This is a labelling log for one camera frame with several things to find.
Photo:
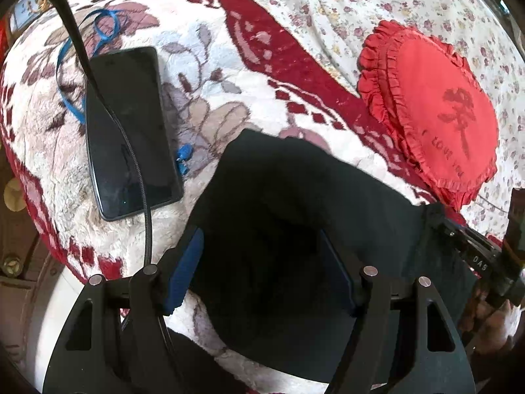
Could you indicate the black smartphone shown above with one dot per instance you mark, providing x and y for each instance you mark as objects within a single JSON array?
[{"x": 129, "y": 83}]

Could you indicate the person right hand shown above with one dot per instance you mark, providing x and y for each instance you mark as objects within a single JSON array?
[{"x": 492, "y": 328}]

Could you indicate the red white floral blanket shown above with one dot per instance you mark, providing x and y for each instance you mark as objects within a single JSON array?
[{"x": 225, "y": 65}]

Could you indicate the red heart ruffled pillow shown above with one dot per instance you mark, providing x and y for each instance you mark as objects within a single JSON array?
[{"x": 433, "y": 108}]

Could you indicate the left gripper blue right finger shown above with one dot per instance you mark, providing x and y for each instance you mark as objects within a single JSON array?
[{"x": 403, "y": 339}]

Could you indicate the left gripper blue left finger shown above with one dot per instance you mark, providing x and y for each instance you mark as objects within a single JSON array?
[{"x": 115, "y": 339}]

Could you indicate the small floral bed sheet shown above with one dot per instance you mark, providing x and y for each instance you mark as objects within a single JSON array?
[{"x": 333, "y": 32}]

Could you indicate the black pants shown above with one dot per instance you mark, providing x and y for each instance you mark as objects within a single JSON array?
[{"x": 287, "y": 229}]

